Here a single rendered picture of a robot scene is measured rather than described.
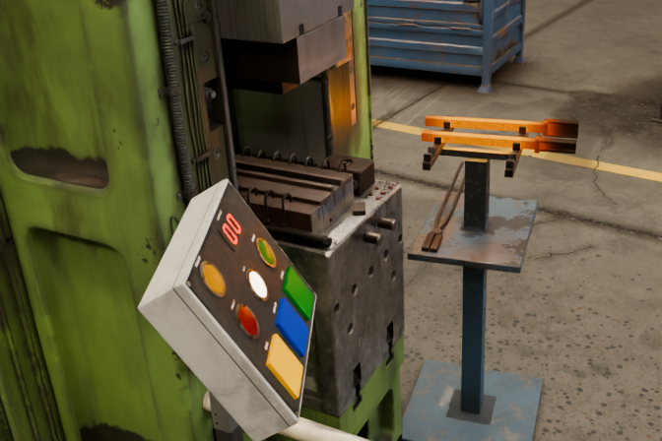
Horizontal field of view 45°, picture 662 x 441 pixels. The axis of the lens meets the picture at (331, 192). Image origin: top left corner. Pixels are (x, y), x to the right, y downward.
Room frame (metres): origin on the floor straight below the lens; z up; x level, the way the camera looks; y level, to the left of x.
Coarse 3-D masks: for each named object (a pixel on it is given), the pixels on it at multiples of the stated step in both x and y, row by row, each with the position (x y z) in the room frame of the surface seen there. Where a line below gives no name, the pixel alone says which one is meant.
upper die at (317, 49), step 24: (336, 24) 1.66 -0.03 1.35; (240, 48) 1.59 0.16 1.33; (264, 48) 1.56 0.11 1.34; (288, 48) 1.54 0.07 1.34; (312, 48) 1.57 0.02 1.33; (336, 48) 1.66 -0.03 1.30; (240, 72) 1.60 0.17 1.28; (264, 72) 1.57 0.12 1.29; (288, 72) 1.54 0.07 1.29; (312, 72) 1.57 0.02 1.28
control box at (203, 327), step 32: (224, 192) 1.20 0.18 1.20; (192, 224) 1.12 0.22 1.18; (256, 224) 1.22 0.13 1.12; (192, 256) 0.99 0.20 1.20; (224, 256) 1.05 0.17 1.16; (256, 256) 1.14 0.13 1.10; (160, 288) 0.94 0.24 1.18; (192, 288) 0.92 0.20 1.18; (224, 288) 0.99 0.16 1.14; (160, 320) 0.92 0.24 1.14; (192, 320) 0.91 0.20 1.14; (224, 320) 0.93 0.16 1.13; (256, 320) 1.00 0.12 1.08; (192, 352) 0.91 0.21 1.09; (224, 352) 0.91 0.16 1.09; (256, 352) 0.94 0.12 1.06; (224, 384) 0.91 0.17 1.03; (256, 384) 0.91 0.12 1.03; (256, 416) 0.91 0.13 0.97; (288, 416) 0.90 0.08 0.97
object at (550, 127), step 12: (432, 120) 2.14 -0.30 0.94; (444, 120) 2.13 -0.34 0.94; (456, 120) 2.12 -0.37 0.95; (468, 120) 2.11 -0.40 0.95; (480, 120) 2.10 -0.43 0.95; (492, 120) 2.10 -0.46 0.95; (504, 120) 2.09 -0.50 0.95; (516, 120) 2.09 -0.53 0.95; (552, 120) 2.04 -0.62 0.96; (564, 120) 2.03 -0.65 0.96; (576, 120) 2.03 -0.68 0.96; (540, 132) 2.04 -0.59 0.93; (552, 132) 2.04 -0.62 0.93; (564, 132) 2.02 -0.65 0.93; (576, 132) 2.01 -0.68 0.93
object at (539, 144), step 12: (432, 132) 2.04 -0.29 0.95; (444, 132) 2.03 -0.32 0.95; (468, 144) 1.99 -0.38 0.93; (480, 144) 1.98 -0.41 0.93; (492, 144) 1.96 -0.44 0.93; (504, 144) 1.95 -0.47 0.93; (528, 144) 1.93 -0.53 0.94; (540, 144) 1.93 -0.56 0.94; (552, 144) 1.92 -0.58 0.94; (564, 144) 1.90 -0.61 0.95
